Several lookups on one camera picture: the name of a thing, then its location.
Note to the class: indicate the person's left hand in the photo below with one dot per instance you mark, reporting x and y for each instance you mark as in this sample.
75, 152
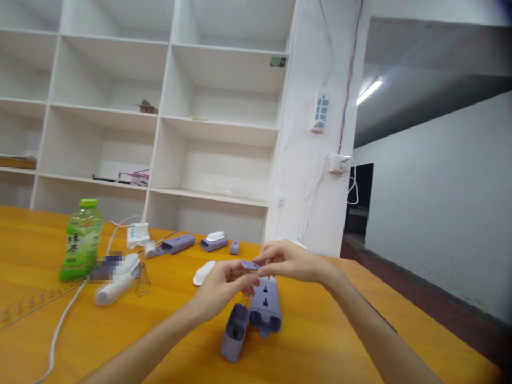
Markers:
218, 286

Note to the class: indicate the person's right hand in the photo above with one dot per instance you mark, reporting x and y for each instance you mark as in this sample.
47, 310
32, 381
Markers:
300, 264

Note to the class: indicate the small purple plastic part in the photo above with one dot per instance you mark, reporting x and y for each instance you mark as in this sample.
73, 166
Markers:
250, 265

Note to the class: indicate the white oval plastic cap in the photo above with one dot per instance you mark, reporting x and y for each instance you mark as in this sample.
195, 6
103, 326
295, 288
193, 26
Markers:
203, 273

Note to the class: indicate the small purple plastic block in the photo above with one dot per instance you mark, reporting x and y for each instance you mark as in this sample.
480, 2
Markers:
234, 247

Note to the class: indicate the purple housing with white cap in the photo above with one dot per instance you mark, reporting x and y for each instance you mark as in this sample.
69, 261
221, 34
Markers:
214, 242

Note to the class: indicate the purple housing with socket holes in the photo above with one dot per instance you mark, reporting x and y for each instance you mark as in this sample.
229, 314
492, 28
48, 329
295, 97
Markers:
266, 308

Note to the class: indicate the open purple housing shell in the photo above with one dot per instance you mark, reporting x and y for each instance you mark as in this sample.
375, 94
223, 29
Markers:
234, 340

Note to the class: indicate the purple housing with tab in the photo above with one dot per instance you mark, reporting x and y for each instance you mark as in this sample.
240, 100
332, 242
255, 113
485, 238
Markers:
179, 243

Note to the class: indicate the small white round part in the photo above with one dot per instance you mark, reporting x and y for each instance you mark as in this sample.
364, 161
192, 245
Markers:
149, 249

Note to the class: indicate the white oblong plastic device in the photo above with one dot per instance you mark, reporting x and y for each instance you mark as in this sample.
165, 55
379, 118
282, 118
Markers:
114, 288

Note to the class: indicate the green drink bottle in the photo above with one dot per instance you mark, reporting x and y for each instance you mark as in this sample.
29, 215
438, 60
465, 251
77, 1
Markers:
80, 244

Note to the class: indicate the white cubby shelf unit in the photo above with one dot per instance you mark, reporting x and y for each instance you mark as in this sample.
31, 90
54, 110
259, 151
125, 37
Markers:
160, 120

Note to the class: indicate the fluorescent tube light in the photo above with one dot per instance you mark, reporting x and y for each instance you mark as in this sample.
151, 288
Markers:
369, 92

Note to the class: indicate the white wall socket box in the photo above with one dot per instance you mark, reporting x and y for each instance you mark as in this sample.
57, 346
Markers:
339, 164

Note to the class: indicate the white wall-mounted power strip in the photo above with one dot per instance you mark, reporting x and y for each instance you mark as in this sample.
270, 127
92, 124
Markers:
321, 113

